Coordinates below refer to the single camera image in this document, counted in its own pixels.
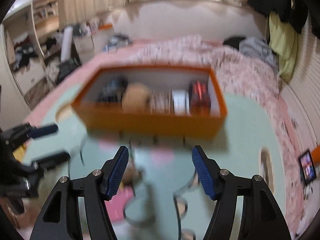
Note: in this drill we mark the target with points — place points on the white roll tube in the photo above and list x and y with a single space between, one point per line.
66 46

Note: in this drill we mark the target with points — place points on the black lace cloth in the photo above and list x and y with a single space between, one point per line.
113 90

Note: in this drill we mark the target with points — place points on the grey clothes pile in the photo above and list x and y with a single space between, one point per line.
257 48

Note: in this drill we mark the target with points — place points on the mint cartoon lap table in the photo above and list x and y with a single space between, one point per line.
164 203

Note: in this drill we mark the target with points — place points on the brown card deck box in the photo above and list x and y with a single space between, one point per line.
161 102

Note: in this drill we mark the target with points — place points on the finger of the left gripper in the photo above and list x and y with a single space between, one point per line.
47 163
40 131

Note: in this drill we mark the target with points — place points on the orange cardboard box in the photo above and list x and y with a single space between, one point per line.
175 78

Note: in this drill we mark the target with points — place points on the black square box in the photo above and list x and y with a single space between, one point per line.
199 99

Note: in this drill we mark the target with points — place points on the smartphone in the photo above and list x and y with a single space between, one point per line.
307 168

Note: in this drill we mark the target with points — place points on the white bedside drawer cabinet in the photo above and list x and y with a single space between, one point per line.
89 46

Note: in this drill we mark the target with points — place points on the green hanging garment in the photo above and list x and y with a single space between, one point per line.
284 42

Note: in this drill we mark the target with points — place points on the pink floral blanket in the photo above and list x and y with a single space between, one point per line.
248 77

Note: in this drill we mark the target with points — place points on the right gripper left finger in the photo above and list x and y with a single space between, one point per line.
60 218

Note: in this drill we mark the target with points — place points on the brown plush toy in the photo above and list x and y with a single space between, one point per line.
136 98

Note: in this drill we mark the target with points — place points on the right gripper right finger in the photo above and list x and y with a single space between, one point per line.
261 218

